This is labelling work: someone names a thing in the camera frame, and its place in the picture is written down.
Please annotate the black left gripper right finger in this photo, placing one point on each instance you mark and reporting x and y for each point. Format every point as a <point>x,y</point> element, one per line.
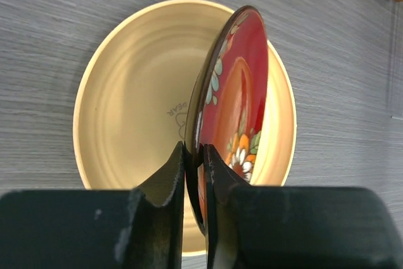
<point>294,226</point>

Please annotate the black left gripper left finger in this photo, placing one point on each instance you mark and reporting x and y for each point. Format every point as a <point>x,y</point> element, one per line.
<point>137,228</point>

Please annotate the dark red patterned plate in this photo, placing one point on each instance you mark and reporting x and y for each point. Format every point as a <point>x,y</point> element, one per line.
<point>228,103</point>

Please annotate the cream yellow plate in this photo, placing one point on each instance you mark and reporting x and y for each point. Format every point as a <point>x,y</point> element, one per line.
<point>132,102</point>

